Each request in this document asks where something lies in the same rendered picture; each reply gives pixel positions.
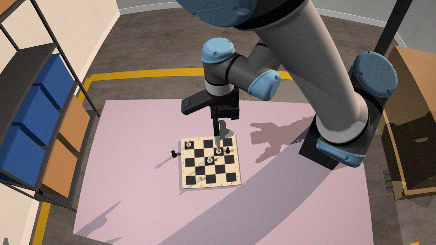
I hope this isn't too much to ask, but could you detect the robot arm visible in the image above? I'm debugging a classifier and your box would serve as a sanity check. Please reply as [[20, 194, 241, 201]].
[[176, 0, 398, 168]]

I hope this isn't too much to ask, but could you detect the chessboard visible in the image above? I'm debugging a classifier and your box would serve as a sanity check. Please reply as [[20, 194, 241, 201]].
[[181, 134, 241, 189]]

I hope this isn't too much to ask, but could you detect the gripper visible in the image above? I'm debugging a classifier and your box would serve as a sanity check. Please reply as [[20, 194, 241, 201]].
[[207, 86, 239, 150]]

